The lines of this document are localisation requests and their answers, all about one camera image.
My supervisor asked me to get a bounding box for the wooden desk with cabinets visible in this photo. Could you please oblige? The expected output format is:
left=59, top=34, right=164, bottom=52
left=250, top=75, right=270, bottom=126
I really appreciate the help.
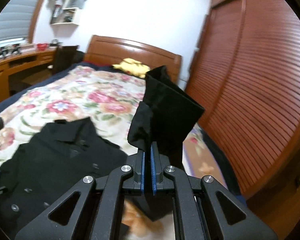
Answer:
left=0, top=48, right=55, bottom=102

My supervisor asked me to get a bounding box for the black double-breasted coat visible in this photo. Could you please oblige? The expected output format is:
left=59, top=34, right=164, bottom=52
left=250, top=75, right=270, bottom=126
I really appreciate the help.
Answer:
left=0, top=65, right=206, bottom=238

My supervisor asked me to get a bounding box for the dark wooden chair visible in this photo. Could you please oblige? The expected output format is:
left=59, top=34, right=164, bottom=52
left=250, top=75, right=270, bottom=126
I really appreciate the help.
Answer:
left=50, top=46, right=85, bottom=75

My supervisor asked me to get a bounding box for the wooden bed headboard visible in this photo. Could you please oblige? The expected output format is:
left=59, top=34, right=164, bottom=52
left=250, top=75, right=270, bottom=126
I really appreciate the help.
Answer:
left=84, top=35, right=182, bottom=83

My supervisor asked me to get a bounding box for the floral bed blanket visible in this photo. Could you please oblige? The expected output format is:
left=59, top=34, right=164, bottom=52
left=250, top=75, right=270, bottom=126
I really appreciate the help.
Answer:
left=0, top=64, right=228, bottom=240

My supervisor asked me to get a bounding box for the yellow Pikachu plush toy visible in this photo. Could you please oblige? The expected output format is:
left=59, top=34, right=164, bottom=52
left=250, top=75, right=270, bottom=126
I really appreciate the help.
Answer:
left=113, top=58, right=151, bottom=79

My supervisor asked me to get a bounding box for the red basket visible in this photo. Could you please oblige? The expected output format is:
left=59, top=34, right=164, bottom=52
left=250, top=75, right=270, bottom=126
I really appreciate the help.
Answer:
left=37, top=43, right=49, bottom=51

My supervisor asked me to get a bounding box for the grey window blind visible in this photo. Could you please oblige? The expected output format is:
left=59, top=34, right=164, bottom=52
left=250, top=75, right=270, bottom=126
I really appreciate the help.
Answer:
left=0, top=0, right=38, bottom=42

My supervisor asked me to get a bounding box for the wooden louvered wardrobe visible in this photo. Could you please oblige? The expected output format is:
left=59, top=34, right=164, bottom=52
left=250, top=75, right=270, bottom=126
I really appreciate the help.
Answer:
left=185, top=0, right=300, bottom=201

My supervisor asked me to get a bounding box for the white wall shelf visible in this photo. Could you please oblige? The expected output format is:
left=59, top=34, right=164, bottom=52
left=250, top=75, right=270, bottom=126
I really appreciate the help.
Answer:
left=49, top=0, right=87, bottom=26

